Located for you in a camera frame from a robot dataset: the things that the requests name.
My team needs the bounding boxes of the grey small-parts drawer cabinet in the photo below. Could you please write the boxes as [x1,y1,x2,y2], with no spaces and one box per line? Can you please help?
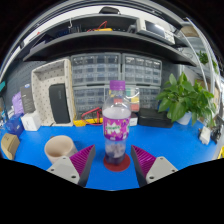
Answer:
[121,53,163,111]
[70,52,122,119]

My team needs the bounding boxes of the purple plastic bag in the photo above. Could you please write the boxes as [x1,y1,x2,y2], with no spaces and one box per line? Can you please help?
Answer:
[11,91,26,116]

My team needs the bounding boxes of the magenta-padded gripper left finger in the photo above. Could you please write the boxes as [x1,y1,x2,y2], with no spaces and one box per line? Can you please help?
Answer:
[46,144,97,188]

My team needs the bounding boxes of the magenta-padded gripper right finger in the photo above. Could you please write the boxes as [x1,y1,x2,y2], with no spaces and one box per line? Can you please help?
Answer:
[130,144,179,188]

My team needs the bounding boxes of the white pegboard tray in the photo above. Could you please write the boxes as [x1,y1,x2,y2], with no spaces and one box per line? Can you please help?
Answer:
[30,58,76,128]

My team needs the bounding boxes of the flat black case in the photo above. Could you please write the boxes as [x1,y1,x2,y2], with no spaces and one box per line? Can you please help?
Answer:
[137,108,174,129]

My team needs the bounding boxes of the beige mug with dark pattern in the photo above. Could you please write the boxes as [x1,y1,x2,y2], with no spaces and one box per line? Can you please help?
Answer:
[44,134,78,165]

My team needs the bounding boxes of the clear organizer box coloured parts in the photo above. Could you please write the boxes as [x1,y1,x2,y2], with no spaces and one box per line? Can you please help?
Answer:
[104,85,141,113]

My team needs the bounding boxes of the black wall shelf unit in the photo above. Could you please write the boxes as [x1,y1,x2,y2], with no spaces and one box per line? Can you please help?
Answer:
[19,6,201,68]

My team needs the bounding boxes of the black rectangular case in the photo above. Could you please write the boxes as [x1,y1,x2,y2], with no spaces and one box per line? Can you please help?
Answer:
[48,83,72,124]

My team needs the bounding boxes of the small white box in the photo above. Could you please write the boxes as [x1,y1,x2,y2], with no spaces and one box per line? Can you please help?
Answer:
[20,110,42,132]

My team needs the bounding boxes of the yellow multimeter with leads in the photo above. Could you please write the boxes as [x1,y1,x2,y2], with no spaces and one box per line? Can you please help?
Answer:
[73,107,104,128]

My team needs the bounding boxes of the green potted plant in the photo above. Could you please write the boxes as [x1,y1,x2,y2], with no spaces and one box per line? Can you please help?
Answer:
[156,72,218,127]

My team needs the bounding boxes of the clear bottle with purple cap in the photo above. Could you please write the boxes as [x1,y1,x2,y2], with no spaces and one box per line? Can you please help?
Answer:
[101,79,132,166]

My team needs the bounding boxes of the brown cardboard box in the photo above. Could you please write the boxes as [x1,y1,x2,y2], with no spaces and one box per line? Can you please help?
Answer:
[0,133,21,160]

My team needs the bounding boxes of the small green shelf plant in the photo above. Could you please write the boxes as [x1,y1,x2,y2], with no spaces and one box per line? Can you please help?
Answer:
[196,49,219,74]

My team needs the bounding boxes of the black box with white label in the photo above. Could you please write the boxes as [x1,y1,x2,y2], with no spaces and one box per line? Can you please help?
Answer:
[128,112,139,127]

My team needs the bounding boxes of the dark grey upright box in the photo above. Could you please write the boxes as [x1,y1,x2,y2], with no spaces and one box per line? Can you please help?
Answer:
[20,83,37,114]

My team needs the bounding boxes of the flat round red coaster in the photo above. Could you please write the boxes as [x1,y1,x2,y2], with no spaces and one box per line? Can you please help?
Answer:
[103,153,132,173]

